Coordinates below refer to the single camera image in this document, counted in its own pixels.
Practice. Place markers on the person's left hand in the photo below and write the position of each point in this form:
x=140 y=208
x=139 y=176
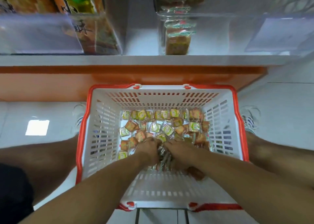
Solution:
x=147 y=152

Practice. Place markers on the person's right hand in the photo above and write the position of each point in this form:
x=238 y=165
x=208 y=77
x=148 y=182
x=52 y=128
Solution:
x=179 y=155

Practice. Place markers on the pile of small snack packets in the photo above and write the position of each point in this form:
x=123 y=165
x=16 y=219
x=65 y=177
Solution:
x=157 y=126

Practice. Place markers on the white basket with red rim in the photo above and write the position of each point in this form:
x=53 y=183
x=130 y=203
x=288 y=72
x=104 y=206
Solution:
x=98 y=143

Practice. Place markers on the white metal shelf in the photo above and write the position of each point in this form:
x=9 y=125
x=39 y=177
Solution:
x=147 y=59

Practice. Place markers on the row of small snack packets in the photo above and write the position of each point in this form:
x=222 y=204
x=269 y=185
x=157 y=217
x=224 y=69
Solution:
x=177 y=37

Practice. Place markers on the person's left forearm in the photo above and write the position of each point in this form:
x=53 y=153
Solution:
x=88 y=197

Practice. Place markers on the person's right forearm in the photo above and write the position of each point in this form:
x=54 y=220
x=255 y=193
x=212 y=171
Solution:
x=255 y=187

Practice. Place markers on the person's left shoe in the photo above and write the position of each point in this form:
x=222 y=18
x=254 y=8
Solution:
x=78 y=118

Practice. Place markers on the person's shoe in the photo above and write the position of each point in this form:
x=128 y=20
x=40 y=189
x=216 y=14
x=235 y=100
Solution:
x=250 y=119
x=78 y=118

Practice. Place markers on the person's right shoe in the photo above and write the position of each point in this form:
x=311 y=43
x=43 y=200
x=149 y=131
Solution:
x=250 y=119

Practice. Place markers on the person's right leg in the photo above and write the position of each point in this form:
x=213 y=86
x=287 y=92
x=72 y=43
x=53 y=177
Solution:
x=284 y=157

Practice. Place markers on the person's leg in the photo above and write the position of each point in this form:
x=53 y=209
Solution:
x=284 y=157
x=39 y=162

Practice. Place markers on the person's left leg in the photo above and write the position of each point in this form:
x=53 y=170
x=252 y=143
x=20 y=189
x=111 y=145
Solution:
x=39 y=162

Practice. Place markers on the orange shelf base panel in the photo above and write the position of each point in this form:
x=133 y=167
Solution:
x=49 y=86

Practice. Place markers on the person's black shorts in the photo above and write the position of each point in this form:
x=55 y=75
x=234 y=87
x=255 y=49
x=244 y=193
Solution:
x=12 y=197

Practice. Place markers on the clear plastic shelf front guard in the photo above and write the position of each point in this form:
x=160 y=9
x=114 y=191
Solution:
x=39 y=35

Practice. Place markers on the group of orange snack bags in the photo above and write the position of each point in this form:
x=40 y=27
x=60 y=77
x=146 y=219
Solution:
x=73 y=1

